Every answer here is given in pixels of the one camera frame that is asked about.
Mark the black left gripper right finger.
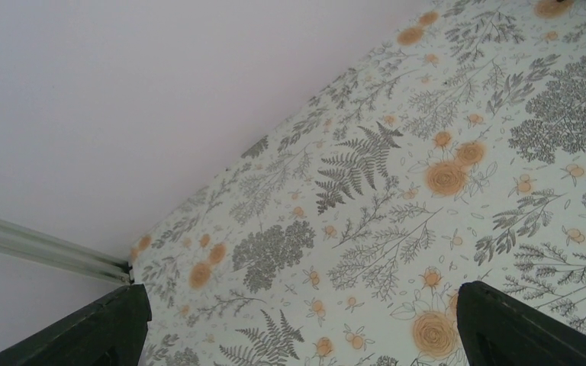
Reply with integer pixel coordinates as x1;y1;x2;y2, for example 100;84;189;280
456;281;586;365

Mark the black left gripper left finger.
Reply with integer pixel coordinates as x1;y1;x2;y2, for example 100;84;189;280
0;284;152;366

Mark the floral patterned table mat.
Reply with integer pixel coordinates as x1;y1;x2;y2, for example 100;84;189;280
132;1;586;365

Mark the aluminium corner frame post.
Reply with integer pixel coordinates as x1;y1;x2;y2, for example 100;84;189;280
0;220;134;285

